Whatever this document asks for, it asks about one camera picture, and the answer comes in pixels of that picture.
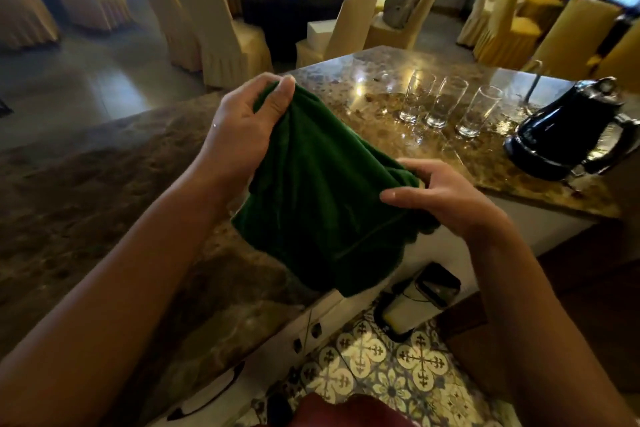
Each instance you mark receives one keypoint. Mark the person's left hand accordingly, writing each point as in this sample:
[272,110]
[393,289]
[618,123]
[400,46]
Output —
[235,134]

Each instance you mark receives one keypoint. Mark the person's right hand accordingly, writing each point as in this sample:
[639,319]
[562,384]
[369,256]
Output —
[452,204]

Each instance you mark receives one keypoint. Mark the person's left thumb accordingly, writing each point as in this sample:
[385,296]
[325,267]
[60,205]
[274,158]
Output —
[279,96]

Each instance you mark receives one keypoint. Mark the person's right thumb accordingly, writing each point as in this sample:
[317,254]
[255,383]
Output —
[406,199]

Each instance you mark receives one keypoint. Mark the dark green towel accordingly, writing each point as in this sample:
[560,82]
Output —
[320,191]

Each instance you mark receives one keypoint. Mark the person's right forearm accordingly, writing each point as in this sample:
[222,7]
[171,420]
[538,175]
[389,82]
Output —
[555,336]

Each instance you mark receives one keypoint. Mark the person's left forearm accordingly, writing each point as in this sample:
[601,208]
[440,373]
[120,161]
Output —
[110,291]

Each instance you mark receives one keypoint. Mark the white box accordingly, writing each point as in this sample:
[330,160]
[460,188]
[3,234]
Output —
[320,34]

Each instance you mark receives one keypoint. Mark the group of cream covered chairs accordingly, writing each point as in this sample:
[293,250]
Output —
[220,26]

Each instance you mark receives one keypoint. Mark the clear drinking glass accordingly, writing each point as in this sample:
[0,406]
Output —
[415,96]
[444,104]
[477,111]

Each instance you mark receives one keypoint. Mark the pale yellow container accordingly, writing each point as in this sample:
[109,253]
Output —
[395,312]

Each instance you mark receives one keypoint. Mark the white counter cabinet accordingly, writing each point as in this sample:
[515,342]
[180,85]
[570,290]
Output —
[320,316]

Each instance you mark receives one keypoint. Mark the black electric kettle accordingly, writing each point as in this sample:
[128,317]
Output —
[560,131]

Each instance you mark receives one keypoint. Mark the person's red clothing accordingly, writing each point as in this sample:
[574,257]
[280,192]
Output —
[350,412]

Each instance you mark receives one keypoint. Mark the group of yellow covered chairs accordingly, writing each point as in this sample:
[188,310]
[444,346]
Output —
[565,26]

